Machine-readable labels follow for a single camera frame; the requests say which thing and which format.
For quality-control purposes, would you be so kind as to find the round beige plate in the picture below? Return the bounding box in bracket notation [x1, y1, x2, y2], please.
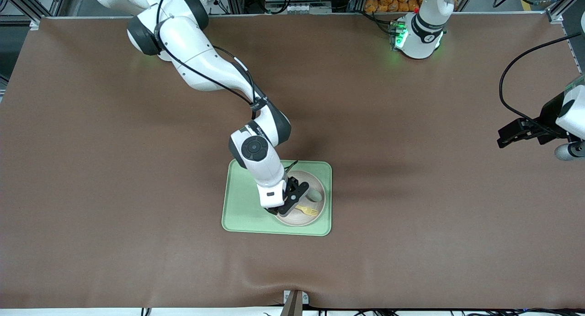
[274, 170, 327, 227]

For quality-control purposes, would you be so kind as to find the light green rectangular tray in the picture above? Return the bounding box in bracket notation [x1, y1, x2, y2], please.
[221, 158, 333, 237]

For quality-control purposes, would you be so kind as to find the brown table mat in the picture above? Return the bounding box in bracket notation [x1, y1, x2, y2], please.
[0, 12, 585, 310]

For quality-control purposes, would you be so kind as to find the orange bread pile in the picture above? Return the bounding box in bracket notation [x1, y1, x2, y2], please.
[364, 0, 423, 13]

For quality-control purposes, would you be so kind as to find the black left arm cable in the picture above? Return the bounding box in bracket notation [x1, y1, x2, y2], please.
[498, 31, 585, 134]

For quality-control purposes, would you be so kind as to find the metal table clamp bracket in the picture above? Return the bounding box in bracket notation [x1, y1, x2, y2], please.
[282, 290, 309, 316]

